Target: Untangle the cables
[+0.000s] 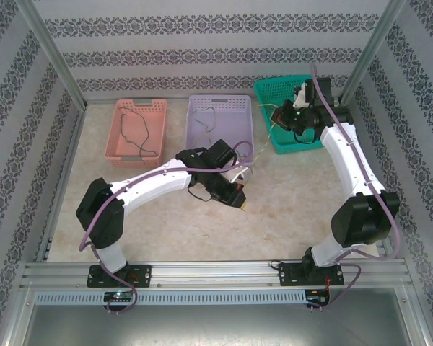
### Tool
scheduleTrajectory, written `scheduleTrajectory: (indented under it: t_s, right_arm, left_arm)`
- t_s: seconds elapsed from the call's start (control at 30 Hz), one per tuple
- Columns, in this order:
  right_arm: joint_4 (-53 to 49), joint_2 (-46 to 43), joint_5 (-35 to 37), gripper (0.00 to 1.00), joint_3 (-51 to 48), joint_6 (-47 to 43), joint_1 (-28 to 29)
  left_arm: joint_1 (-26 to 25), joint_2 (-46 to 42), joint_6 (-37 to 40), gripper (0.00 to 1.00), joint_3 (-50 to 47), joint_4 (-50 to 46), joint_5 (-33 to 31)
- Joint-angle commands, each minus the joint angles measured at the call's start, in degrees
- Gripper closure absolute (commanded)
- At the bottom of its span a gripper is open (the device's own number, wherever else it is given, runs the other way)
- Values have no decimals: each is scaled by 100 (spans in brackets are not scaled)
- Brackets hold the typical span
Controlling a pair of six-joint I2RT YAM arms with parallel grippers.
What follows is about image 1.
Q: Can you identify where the yellow-green striped wire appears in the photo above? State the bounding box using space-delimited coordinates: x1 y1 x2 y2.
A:
251 102 278 163
196 122 219 147

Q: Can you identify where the black wire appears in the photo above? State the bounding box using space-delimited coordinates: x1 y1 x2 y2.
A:
193 105 218 136

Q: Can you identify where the green plastic basket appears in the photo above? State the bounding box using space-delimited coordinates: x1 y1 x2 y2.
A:
253 74 344 156

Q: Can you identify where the purple plastic basket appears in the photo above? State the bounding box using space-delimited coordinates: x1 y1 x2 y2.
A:
183 95 256 170

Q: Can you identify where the pink plastic basket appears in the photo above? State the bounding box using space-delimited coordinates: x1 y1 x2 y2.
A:
104 97 168 169

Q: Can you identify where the right circuit board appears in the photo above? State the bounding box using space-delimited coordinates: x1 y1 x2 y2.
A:
305 289 330 303

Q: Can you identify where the circuit board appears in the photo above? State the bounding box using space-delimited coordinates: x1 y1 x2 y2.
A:
103 290 135 303
305 289 330 303

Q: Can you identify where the grey metal front panel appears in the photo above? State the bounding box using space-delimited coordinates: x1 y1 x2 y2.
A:
6 288 430 346

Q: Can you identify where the left circuit board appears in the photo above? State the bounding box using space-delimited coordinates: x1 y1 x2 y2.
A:
103 290 135 303

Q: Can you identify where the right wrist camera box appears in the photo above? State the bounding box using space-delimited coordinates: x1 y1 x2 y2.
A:
292 81 314 109

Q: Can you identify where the white plastic mounting bracket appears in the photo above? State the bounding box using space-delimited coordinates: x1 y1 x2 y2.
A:
222 164 255 184

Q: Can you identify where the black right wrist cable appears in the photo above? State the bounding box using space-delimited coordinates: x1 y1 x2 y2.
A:
294 128 317 145

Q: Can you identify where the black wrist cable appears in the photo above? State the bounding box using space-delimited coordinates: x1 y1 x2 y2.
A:
187 183 217 202
294 128 317 145

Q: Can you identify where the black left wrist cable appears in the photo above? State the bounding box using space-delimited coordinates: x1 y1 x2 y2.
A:
187 183 217 202

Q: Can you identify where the right aluminium side rail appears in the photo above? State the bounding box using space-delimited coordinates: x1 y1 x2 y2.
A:
337 102 396 259

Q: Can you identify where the aluminium side rail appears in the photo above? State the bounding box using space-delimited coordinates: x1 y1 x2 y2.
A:
35 107 88 263
337 102 396 259

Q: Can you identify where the aluminium mounting rail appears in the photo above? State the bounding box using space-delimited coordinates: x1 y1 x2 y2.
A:
21 261 408 290

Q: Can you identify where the right aluminium frame post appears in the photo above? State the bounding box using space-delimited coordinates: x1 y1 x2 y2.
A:
338 0 408 106

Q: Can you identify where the aluminium frame post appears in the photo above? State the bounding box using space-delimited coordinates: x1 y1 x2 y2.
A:
16 0 90 110
338 0 408 106

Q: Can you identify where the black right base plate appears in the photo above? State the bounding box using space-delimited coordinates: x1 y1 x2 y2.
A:
278 262 346 288

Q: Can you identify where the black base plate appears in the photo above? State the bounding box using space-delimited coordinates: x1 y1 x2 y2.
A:
278 262 346 288
86 264 152 288

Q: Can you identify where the slotted white cable duct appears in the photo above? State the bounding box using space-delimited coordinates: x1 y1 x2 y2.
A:
34 290 308 306

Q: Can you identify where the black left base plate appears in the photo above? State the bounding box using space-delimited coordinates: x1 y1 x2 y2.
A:
86 264 152 288

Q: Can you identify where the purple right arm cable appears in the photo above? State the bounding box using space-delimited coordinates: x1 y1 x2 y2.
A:
311 63 401 311

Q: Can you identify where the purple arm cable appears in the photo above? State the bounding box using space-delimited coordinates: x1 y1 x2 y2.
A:
79 140 254 315
311 63 401 311

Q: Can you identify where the left aluminium side rail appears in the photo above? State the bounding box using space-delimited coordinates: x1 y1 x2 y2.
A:
35 107 88 263

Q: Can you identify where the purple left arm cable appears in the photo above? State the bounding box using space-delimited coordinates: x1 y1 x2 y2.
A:
79 140 254 315

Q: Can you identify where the left aluminium frame post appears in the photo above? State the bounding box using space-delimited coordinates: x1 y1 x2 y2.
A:
16 0 90 110

